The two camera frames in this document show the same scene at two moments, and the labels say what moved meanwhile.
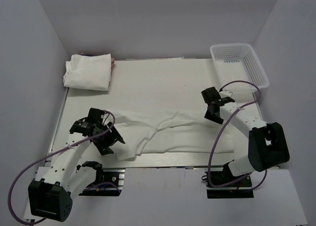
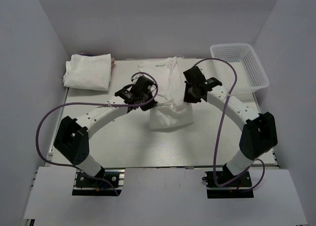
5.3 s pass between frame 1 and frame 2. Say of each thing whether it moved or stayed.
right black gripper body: moved
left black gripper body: moved
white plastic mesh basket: stayed
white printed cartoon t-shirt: moved
